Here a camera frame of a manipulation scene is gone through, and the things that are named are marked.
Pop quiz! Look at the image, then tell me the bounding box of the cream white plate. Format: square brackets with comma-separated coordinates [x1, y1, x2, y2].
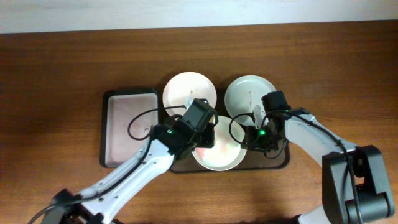
[192, 116, 247, 171]

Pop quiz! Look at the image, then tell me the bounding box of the pink plate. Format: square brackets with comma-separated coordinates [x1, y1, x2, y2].
[162, 72, 217, 108]

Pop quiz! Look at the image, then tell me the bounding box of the pale green plate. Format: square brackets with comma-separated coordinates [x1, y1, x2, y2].
[224, 75, 276, 129]

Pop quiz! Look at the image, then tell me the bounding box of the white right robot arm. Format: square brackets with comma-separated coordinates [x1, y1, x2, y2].
[241, 108, 396, 223]

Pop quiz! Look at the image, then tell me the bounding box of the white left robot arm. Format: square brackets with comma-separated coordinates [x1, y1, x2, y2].
[37, 116, 218, 223]

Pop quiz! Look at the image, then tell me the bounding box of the dark brown serving tray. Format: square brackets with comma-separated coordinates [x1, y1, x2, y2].
[170, 90, 290, 174]

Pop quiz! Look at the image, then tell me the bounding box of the black soapy water tray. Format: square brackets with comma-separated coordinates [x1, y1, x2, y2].
[99, 88, 159, 168]

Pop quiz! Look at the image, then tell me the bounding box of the right black cable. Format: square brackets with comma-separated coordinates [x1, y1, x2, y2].
[229, 109, 289, 160]

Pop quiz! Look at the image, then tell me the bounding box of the black cable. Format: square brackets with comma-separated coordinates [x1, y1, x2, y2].
[229, 109, 289, 160]
[127, 105, 187, 141]

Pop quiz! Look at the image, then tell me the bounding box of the left black cable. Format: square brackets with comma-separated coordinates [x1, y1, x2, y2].
[127, 105, 187, 141]

